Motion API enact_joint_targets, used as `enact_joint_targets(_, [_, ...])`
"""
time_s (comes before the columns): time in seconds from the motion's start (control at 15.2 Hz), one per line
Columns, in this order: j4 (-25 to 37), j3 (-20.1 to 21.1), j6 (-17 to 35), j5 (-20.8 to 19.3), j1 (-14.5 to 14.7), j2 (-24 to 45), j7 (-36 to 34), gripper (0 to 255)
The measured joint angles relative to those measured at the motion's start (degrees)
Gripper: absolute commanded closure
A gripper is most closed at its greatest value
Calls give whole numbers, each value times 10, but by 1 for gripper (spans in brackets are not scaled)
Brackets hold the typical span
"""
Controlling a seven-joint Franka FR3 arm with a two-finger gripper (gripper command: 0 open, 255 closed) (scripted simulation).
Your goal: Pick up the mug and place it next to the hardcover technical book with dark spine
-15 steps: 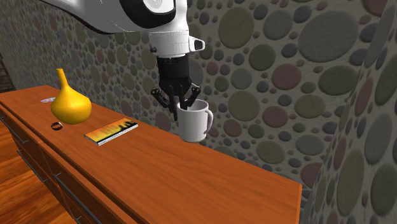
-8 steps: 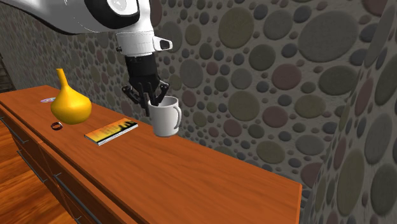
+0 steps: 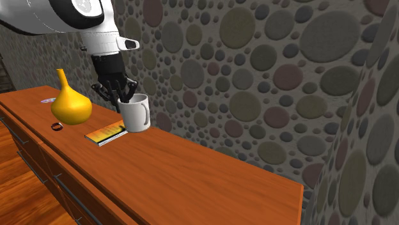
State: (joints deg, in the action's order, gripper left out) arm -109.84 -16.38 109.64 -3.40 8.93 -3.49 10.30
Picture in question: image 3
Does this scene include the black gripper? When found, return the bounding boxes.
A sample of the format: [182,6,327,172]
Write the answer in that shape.
[90,52,139,114]

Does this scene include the yellow gourd vase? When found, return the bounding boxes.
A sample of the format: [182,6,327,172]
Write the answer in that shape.
[50,68,93,127]

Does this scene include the white mug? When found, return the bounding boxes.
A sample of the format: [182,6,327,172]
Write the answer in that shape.
[117,93,152,134]

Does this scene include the orange yellow book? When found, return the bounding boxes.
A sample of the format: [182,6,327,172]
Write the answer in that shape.
[84,119,129,148]

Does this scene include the wooden chest of drawers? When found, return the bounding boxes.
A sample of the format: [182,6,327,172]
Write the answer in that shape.
[0,85,305,225]

